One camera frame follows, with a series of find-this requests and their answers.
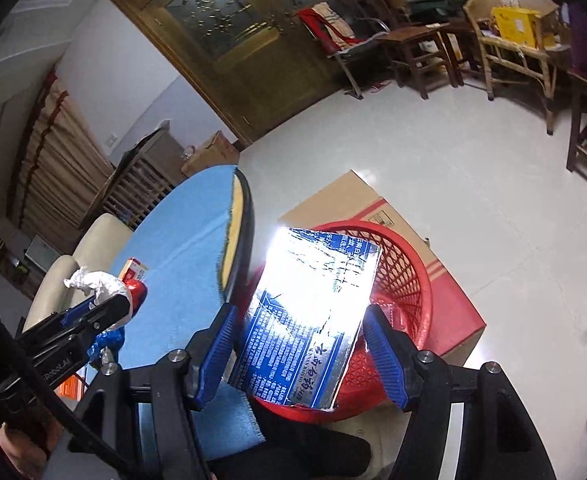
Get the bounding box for cardboard box with red print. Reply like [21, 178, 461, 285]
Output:
[278, 169, 488, 366]

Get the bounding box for yellow box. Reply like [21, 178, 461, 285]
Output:
[491, 5, 544, 48]

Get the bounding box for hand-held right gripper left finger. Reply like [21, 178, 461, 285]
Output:
[68, 302, 239, 480]

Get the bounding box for dark wooden stool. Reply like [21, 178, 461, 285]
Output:
[376, 25, 457, 100]

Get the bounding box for small brown cardboard box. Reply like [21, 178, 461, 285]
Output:
[180, 131, 240, 177]

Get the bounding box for round table with black rim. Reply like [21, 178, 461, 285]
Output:
[216, 166, 256, 311]

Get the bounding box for white paper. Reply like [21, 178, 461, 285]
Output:
[63, 267, 134, 318]

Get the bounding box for red striped cloth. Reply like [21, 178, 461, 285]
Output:
[296, 2, 361, 51]

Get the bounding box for red plastic bag ball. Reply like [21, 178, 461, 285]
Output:
[126, 280, 149, 308]

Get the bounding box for metal frame chair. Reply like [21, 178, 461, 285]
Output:
[293, 2, 394, 98]

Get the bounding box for wooden glass door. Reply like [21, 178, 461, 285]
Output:
[107, 0, 389, 143]

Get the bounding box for red plastic basket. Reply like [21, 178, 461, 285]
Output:
[246, 220, 434, 423]

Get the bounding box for person's left hand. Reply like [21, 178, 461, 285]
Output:
[0, 422, 51, 480]

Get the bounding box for dark wooden side table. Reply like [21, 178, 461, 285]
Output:
[426, 20, 479, 86]

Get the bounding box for blue plastic bag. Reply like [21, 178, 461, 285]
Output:
[87, 329, 125, 363]

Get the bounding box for bamboo chair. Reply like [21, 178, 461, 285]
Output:
[463, 0, 571, 136]

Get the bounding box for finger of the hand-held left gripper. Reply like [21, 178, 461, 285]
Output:
[16, 297, 99, 341]
[20, 292, 134, 361]

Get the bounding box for wooden slatted cabinet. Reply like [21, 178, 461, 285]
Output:
[93, 127, 186, 231]

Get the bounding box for beige curtain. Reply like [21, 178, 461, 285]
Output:
[6, 72, 116, 233]

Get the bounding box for blue tablecloth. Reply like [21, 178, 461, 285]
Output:
[86, 164, 266, 463]

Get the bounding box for blue silver foil packet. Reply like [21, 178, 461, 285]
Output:
[228, 226, 381, 411]

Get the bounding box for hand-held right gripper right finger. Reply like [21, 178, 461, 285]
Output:
[361, 305, 557, 480]

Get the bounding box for dark tv stand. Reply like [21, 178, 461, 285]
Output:
[406, 0, 474, 23]

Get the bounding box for orange white carton box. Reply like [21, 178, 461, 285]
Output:
[122, 257, 150, 282]

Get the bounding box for cream chair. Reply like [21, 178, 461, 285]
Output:
[22, 255, 96, 333]
[73, 212, 134, 273]

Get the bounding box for black cable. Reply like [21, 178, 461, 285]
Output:
[0, 280, 129, 471]

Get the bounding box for grey metal box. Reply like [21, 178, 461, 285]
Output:
[26, 235, 56, 268]

